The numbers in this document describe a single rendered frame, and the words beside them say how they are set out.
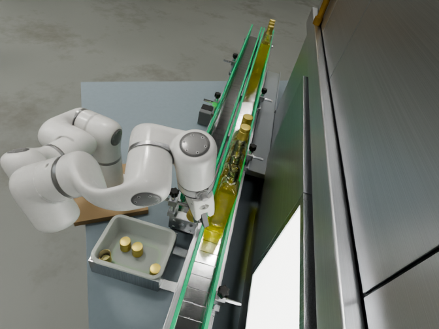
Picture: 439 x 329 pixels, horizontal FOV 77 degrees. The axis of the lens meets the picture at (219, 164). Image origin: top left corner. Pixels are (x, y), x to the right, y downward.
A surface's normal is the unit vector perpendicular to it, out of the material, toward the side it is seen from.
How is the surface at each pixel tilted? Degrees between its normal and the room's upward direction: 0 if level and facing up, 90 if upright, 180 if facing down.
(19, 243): 0
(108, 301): 0
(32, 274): 0
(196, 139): 14
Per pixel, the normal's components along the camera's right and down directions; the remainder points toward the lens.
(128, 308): 0.18, -0.69
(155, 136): 0.30, -0.50
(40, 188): -0.18, 0.35
